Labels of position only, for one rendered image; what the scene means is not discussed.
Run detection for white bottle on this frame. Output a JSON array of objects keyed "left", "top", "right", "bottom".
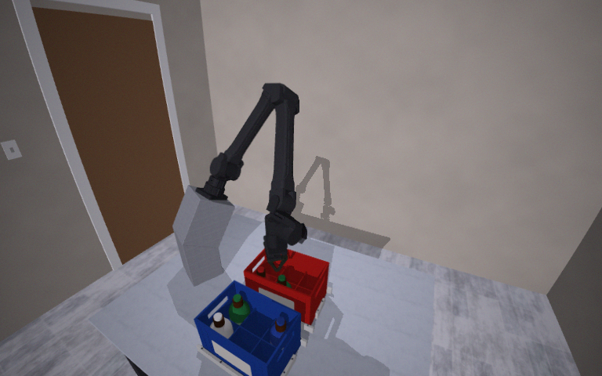
[{"left": 210, "top": 313, "right": 234, "bottom": 339}]

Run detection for red plastic crate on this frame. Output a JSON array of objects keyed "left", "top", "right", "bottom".
[{"left": 244, "top": 249, "right": 329, "bottom": 325}]

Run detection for blue plastic crate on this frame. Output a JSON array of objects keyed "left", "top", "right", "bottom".
[{"left": 194, "top": 280, "right": 301, "bottom": 376}]

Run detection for red bottle with pink label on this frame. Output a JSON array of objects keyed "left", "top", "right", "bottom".
[{"left": 256, "top": 266, "right": 271, "bottom": 280}]

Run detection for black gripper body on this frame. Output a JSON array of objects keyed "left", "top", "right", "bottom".
[{"left": 263, "top": 233, "right": 288, "bottom": 261}]

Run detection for green bottle with pale green label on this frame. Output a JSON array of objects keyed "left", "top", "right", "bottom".
[
  {"left": 229, "top": 294, "right": 250, "bottom": 325},
  {"left": 277, "top": 275, "right": 292, "bottom": 288}
]

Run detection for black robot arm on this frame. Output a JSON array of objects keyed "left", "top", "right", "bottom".
[{"left": 195, "top": 83, "right": 307, "bottom": 250}]

